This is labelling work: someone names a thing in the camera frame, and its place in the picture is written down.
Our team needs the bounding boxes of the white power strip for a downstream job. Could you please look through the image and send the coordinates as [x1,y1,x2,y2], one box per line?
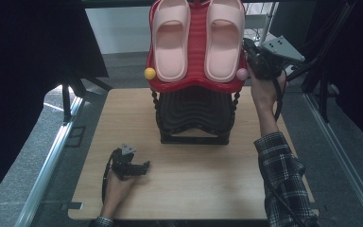
[285,63,298,77]

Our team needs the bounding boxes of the silver metal rail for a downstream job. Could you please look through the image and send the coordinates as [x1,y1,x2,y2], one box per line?
[13,95,85,227]
[304,92,363,227]

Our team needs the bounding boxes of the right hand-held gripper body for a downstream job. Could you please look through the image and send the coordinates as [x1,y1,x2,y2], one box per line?
[249,34,306,80]

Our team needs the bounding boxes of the black metal stand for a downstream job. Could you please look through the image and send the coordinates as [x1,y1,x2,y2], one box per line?
[283,0,357,124]

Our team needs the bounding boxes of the black floor cables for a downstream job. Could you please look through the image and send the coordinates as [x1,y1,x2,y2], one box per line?
[244,27,266,44]

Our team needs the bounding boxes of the white desk frame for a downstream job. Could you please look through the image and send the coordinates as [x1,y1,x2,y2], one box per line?
[243,2,280,48]

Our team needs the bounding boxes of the red and black shoe rack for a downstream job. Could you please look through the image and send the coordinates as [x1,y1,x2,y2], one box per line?
[144,0,250,146]

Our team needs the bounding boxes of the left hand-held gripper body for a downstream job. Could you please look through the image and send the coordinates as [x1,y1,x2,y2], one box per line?
[109,143,140,182]

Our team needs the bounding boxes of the person's left hand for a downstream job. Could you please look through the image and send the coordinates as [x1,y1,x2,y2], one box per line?
[103,171,137,213]

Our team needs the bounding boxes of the person's right hand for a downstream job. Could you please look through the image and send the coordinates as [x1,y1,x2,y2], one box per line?
[248,61,288,112]

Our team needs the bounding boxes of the black curtain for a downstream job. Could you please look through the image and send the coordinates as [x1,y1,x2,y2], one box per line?
[0,0,110,211]

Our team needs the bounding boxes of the white panel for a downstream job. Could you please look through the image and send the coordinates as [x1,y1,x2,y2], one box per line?
[84,7,153,55]

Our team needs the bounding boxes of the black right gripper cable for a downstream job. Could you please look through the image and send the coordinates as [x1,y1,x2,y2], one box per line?
[263,69,303,227]

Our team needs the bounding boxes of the pink slipper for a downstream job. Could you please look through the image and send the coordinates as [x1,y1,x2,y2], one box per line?
[203,0,247,84]
[151,0,192,83]

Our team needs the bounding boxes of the black tripod stand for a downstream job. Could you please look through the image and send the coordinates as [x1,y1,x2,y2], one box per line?
[60,70,113,125]

